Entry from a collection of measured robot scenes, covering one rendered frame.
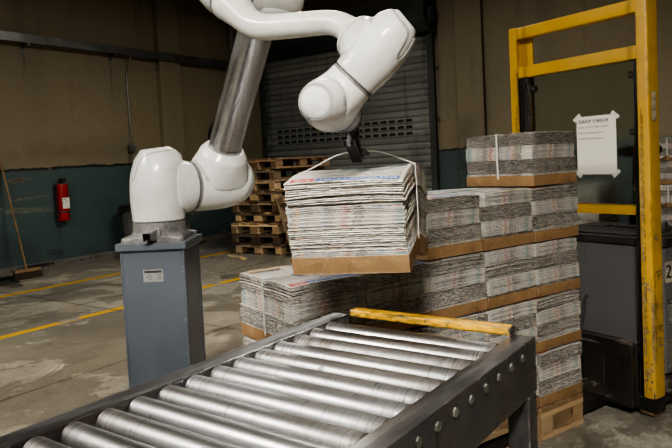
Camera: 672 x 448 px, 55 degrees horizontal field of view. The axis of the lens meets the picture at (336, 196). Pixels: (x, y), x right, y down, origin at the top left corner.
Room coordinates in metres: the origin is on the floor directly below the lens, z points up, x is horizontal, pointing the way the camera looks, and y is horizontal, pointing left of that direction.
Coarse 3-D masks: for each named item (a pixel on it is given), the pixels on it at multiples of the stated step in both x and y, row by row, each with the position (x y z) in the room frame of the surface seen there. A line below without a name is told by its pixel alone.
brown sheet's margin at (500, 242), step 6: (522, 234) 2.57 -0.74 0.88; (528, 234) 2.59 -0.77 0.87; (486, 240) 2.45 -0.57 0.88; (492, 240) 2.47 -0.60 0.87; (498, 240) 2.49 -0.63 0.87; (504, 240) 2.51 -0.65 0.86; (510, 240) 2.53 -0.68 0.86; (516, 240) 2.55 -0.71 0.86; (522, 240) 2.57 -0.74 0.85; (528, 240) 2.59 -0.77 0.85; (486, 246) 2.45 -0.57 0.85; (492, 246) 2.47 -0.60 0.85; (498, 246) 2.49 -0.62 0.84; (504, 246) 2.51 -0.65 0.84
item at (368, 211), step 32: (288, 192) 1.50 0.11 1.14; (320, 192) 1.48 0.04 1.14; (352, 192) 1.46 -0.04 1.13; (384, 192) 1.44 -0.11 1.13; (288, 224) 1.52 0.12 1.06; (320, 224) 1.50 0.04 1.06; (352, 224) 1.48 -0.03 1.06; (384, 224) 1.46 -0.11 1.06; (320, 256) 1.52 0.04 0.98; (352, 256) 1.49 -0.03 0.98
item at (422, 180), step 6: (420, 168) 1.71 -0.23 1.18; (420, 174) 1.70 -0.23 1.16; (420, 180) 1.69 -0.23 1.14; (426, 180) 1.80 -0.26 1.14; (420, 186) 1.69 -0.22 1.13; (426, 186) 1.81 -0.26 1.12; (420, 192) 1.69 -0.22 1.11; (426, 192) 1.78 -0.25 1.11; (420, 198) 1.69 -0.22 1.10; (426, 198) 1.80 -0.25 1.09; (420, 204) 1.69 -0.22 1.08; (426, 204) 1.79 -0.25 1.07; (420, 210) 1.70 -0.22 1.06; (426, 210) 1.79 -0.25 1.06; (420, 216) 1.70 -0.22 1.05; (420, 222) 1.69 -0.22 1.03; (426, 222) 1.79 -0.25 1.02; (420, 228) 1.68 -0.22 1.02; (420, 252) 1.68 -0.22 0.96
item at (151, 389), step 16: (320, 320) 1.63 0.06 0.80; (336, 320) 1.64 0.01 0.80; (272, 336) 1.50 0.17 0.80; (288, 336) 1.49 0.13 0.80; (240, 352) 1.38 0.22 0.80; (192, 368) 1.28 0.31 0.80; (208, 368) 1.28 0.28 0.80; (144, 384) 1.20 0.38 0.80; (160, 384) 1.20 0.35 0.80; (176, 384) 1.21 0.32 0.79; (112, 400) 1.12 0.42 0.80; (128, 400) 1.12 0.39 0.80; (64, 416) 1.06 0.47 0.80; (80, 416) 1.05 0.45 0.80; (96, 416) 1.07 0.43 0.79; (16, 432) 1.00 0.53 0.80; (32, 432) 1.00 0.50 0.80; (48, 432) 1.00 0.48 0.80
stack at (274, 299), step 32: (480, 256) 2.44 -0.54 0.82; (512, 256) 2.55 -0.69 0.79; (256, 288) 2.16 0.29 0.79; (288, 288) 1.97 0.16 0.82; (320, 288) 2.02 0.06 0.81; (352, 288) 2.10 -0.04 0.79; (384, 288) 2.18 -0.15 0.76; (416, 288) 2.26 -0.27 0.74; (448, 288) 2.35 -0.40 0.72; (480, 288) 2.44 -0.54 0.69; (512, 288) 2.54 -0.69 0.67; (256, 320) 2.17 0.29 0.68; (288, 320) 1.99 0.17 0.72; (352, 320) 2.09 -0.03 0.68; (480, 320) 2.43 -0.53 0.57; (512, 320) 2.54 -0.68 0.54
